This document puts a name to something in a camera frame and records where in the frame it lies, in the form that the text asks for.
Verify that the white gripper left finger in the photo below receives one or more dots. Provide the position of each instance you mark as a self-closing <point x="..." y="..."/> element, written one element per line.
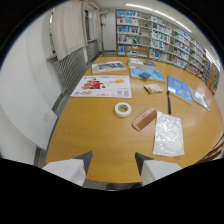
<point x="68" y="169"/>

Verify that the white curtain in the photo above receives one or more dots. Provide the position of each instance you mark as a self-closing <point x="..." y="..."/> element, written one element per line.
<point x="68" y="26"/>

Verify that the white tape roll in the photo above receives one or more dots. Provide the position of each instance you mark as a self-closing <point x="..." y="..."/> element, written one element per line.
<point x="122" y="109"/>

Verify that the wooden chair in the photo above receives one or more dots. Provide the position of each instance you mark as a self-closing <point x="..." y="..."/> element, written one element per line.
<point x="136" y="52"/>
<point x="213" y="151"/>
<point x="191" y="70"/>

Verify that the teal magazine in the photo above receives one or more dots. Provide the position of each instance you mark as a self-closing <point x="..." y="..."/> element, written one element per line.
<point x="146" y="74"/>

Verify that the large colourful poster sheet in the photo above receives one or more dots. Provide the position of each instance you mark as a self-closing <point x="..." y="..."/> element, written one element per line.
<point x="103" y="86"/>

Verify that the black pen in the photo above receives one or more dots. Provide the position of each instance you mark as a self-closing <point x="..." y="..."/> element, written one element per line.
<point x="169" y="102"/>

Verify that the N95 mask in clear bag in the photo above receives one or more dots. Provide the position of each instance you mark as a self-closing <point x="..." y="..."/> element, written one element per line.
<point x="168" y="135"/>

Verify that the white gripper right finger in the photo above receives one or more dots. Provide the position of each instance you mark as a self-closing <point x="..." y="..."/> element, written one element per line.
<point x="156" y="169"/>

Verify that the wall radiator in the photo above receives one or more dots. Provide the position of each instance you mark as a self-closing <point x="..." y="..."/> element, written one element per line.
<point x="71" y="65"/>

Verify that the grey-blue booklet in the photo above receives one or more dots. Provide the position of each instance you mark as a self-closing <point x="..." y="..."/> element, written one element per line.
<point x="199" y="99"/>

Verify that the blue book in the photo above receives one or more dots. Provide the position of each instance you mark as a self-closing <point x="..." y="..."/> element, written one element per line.
<point x="179" y="89"/>

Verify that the wooden comb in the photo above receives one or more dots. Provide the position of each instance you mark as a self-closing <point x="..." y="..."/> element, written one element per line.
<point x="144" y="119"/>

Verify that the small dark wallet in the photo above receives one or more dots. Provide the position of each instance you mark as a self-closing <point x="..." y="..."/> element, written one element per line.
<point x="145" y="75"/>

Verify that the dark cover book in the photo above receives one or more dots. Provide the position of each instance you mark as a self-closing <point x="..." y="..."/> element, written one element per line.
<point x="142" y="62"/>

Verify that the library bookshelf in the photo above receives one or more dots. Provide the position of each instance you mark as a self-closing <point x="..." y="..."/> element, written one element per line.
<point x="160" y="38"/>

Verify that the small snack packet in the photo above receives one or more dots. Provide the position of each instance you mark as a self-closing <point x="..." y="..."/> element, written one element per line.
<point x="152" y="88"/>

